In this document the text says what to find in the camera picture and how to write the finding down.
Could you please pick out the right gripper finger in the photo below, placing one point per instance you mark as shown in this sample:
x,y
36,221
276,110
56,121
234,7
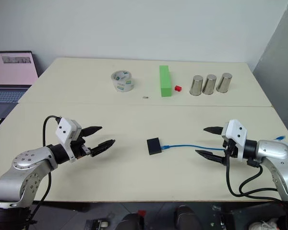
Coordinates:
x,y
214,130
212,156

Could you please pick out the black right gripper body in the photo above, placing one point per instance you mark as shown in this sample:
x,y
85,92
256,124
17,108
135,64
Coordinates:
x,y
231,149

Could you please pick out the steel cup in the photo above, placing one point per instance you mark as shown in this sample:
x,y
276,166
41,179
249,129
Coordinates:
x,y
209,83
224,82
196,85

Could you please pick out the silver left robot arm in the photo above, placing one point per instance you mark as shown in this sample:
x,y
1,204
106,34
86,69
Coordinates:
x,y
26,165

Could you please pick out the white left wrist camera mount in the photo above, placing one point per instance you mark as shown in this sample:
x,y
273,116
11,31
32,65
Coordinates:
x,y
65,130

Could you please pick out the clear packing tape roll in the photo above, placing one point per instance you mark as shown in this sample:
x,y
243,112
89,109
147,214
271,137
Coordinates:
x,y
123,82

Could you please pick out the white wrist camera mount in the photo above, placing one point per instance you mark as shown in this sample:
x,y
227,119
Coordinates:
x,y
65,130
237,134

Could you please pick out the dark rounded shape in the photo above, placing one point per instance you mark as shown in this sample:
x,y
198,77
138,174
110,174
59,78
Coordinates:
x,y
130,222
185,216

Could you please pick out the white shoe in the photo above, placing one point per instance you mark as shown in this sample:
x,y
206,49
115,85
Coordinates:
x,y
262,225

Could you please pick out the green rectangular block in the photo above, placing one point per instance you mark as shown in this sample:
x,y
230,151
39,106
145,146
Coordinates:
x,y
165,81

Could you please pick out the small red block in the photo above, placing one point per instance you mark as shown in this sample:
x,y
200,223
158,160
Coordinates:
x,y
178,88

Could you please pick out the small red floor object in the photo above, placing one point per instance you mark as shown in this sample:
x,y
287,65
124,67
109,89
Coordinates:
x,y
141,213

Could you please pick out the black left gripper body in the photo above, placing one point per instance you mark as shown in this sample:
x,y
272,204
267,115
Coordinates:
x,y
79,149

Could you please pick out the small black box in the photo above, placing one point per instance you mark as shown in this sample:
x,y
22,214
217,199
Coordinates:
x,y
154,146

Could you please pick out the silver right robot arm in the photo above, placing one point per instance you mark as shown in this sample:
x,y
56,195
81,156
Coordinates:
x,y
276,153

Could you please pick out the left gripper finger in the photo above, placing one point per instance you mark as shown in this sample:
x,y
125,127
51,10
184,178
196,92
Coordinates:
x,y
92,130
103,147

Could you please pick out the black floor box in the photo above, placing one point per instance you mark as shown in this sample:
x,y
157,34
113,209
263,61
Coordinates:
x,y
249,213

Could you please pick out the black floor device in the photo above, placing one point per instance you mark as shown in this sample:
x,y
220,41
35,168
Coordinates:
x,y
98,224

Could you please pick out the open laptop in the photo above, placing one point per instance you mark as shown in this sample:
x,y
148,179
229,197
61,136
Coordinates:
x,y
12,72

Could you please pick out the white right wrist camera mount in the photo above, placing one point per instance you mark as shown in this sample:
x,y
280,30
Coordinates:
x,y
237,134

